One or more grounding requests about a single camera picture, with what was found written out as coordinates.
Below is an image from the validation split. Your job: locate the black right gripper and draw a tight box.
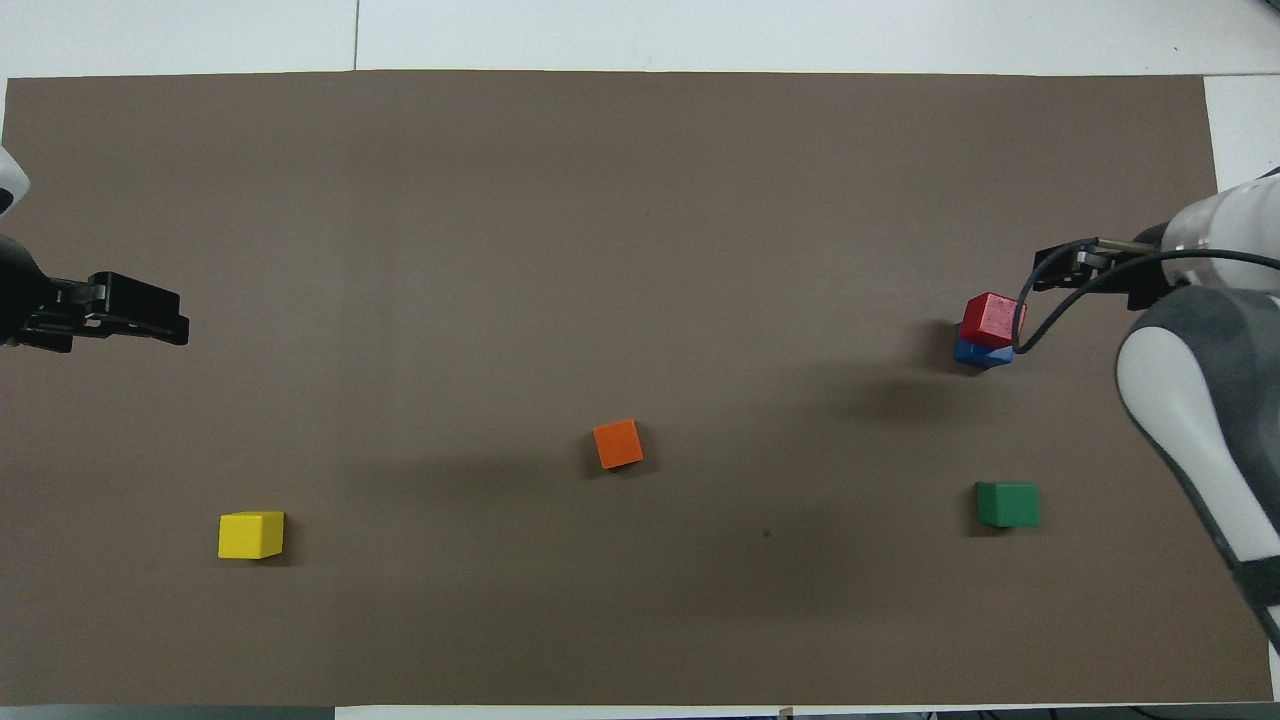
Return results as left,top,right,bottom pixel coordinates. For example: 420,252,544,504
1033,243,1191,311

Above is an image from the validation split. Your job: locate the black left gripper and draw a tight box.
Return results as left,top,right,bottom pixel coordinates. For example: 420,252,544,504
0,235,189,353

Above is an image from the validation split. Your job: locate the red wooden block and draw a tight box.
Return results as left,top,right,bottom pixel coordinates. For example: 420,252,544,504
960,292,1028,351

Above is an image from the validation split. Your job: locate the blue wooden block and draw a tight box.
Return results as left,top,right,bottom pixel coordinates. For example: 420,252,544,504
953,335,1014,371

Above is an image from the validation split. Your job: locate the yellow wooden block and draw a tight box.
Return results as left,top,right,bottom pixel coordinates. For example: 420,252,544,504
218,511,286,561

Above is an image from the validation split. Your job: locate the green wooden block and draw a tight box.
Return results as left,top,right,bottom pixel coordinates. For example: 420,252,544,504
976,482,1041,529

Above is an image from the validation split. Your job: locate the orange wooden block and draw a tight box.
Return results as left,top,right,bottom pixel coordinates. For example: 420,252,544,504
593,419,645,471

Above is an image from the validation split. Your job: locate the brown paper table mat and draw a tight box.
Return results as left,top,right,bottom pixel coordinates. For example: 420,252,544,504
0,70,1276,706

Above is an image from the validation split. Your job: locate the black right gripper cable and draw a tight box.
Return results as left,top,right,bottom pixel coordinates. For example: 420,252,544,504
1012,237,1280,354

